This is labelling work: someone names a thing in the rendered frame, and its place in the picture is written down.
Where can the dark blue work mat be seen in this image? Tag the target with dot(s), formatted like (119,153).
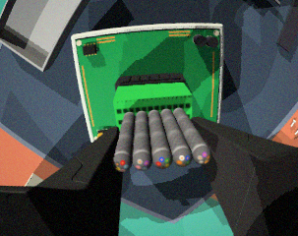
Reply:
(44,112)

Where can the green circuit board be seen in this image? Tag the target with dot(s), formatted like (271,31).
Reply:
(148,52)

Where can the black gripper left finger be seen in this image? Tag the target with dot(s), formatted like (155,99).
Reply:
(81,199)

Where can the green power plug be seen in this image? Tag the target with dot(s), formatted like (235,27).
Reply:
(156,127)

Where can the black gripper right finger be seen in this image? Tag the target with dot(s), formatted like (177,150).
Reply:
(254,180)

